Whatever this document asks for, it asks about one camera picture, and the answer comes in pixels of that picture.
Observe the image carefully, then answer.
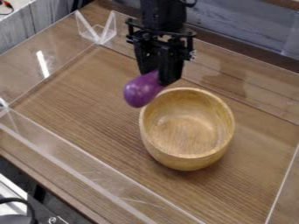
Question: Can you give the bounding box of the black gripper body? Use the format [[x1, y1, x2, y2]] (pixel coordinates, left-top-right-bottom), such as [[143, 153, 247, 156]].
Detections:
[[126, 0, 198, 60]]

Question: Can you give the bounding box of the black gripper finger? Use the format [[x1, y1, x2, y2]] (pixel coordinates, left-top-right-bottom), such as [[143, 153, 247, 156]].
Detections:
[[134, 41, 159, 74], [158, 46, 183, 87]]

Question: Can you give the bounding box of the purple toy eggplant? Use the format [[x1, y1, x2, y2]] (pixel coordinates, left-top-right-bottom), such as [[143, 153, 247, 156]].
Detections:
[[125, 71, 165, 108]]

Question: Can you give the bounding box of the wooden bowl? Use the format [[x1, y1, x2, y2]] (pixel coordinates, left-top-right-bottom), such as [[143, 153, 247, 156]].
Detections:
[[139, 87, 237, 171]]

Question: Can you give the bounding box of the white cabinet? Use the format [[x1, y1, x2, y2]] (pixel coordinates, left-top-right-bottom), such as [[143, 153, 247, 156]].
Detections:
[[0, 0, 79, 55]]

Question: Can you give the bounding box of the clear acrylic corner bracket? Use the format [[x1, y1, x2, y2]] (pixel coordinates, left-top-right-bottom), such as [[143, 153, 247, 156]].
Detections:
[[75, 10, 118, 46]]

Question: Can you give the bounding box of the clear acrylic tray enclosure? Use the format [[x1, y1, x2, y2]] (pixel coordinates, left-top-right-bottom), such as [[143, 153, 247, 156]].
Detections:
[[0, 10, 299, 224]]

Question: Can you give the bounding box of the black cable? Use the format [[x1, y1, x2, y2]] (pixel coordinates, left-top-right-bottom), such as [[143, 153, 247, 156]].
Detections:
[[0, 198, 38, 224]]

